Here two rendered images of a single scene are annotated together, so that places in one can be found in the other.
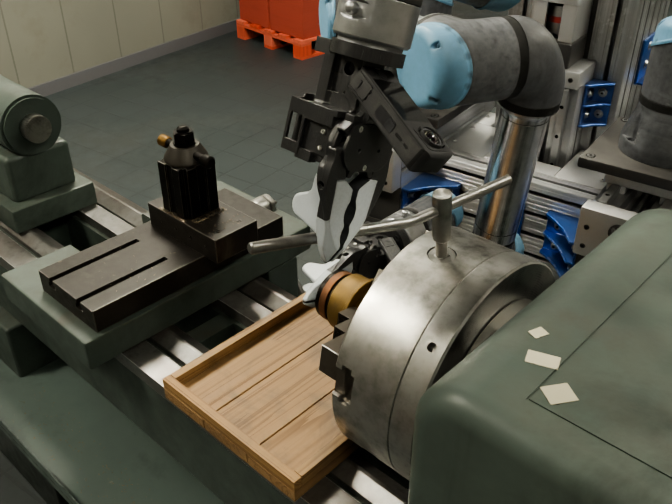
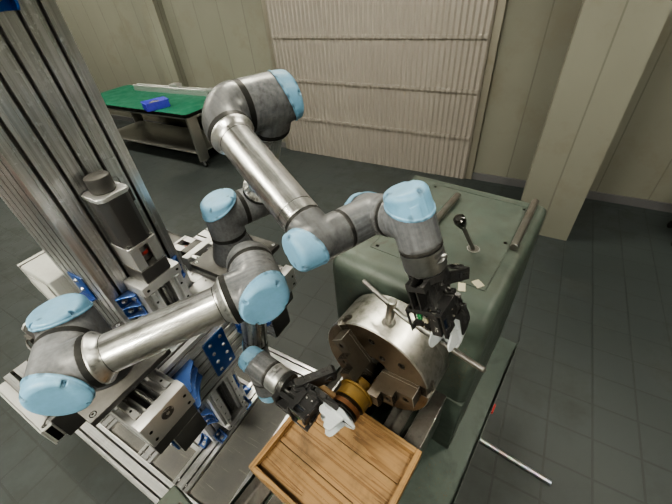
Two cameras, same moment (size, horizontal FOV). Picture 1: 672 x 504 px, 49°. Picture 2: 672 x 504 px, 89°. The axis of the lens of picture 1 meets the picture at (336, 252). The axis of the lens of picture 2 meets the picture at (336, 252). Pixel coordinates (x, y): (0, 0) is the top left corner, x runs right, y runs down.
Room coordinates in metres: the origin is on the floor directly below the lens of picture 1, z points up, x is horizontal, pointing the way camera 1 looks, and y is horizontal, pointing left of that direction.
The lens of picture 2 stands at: (0.86, 0.40, 1.91)
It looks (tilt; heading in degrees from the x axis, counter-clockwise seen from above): 40 degrees down; 267
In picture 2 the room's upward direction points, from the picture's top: 6 degrees counter-clockwise
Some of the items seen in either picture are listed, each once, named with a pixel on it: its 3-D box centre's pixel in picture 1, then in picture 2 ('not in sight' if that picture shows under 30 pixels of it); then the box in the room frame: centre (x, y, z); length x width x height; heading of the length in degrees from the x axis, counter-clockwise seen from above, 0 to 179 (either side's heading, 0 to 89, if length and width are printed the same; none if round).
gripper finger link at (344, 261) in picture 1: (349, 264); (324, 400); (0.90, -0.02, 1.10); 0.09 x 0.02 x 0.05; 137
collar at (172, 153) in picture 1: (185, 150); not in sight; (1.22, 0.27, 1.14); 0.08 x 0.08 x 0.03
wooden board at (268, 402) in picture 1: (309, 375); (335, 461); (0.90, 0.04, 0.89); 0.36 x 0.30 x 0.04; 137
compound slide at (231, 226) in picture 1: (202, 222); not in sight; (1.20, 0.25, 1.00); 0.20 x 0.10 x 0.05; 47
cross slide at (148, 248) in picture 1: (168, 251); not in sight; (1.17, 0.32, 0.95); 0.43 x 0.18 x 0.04; 137
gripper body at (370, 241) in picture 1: (363, 253); (300, 399); (0.96, -0.04, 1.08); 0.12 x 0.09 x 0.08; 137
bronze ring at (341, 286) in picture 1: (356, 305); (353, 397); (0.83, -0.03, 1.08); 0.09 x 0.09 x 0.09; 47
